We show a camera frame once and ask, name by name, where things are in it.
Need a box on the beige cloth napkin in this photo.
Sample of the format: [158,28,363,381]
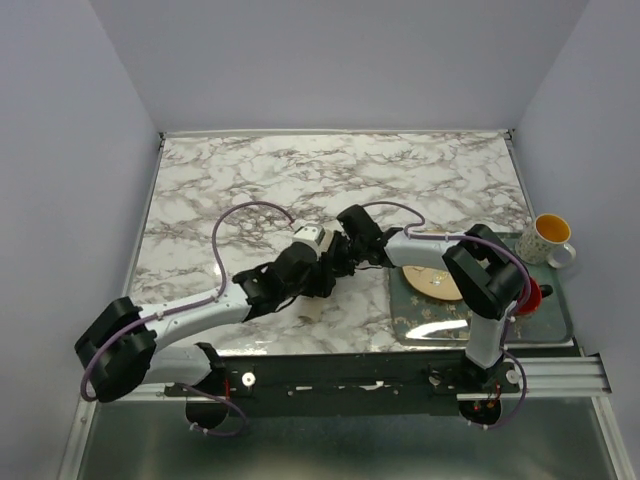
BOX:
[297,297,326,323]

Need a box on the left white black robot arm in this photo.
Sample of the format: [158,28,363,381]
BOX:
[74,225,349,403]

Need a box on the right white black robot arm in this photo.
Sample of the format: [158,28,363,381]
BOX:
[337,205,531,392]

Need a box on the white floral mug yellow inside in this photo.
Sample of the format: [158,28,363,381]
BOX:
[515,213,577,269]

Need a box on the beige floral plate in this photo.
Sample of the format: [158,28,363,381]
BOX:
[402,242,462,302]

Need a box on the teal floral serving tray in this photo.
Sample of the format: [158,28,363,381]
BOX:
[388,264,574,347]

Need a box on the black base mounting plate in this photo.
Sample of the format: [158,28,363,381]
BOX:
[164,351,520,428]

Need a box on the red black cup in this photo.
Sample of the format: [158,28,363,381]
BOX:
[515,277,554,316]

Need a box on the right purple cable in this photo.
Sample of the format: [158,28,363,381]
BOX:
[364,201,532,431]

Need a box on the purple cable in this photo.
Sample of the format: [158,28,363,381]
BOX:
[81,201,297,437]
[364,201,532,431]

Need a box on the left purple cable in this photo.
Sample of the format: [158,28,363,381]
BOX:
[81,201,297,437]

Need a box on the aluminium frame rail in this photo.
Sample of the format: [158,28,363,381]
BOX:
[117,351,610,400]

